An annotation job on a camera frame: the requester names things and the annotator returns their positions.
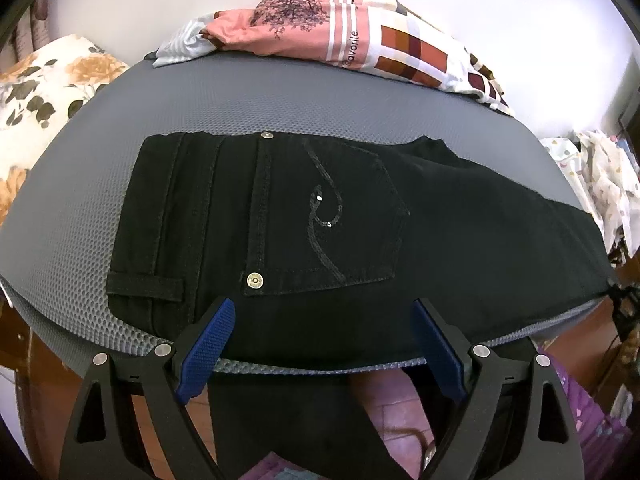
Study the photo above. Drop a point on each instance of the black pants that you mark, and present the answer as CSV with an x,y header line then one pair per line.
x,y
325,210

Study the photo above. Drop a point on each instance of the grey striped white cloth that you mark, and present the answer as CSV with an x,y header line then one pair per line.
x,y
180,45

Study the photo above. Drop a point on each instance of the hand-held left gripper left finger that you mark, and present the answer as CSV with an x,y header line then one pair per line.
x,y
210,350

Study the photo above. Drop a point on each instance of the white patterned cloth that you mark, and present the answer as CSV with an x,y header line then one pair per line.
x,y
600,175

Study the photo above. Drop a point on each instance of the beige floral curtain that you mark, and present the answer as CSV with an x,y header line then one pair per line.
x,y
32,25

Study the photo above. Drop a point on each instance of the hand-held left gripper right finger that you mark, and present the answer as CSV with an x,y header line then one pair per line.
x,y
440,355

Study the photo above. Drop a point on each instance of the purple cloth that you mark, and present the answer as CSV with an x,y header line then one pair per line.
x,y
590,425

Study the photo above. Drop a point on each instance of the grey mesh mattress pad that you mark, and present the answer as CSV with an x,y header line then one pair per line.
x,y
250,95

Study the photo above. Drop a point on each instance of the floral pillow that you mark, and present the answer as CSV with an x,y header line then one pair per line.
x,y
45,90

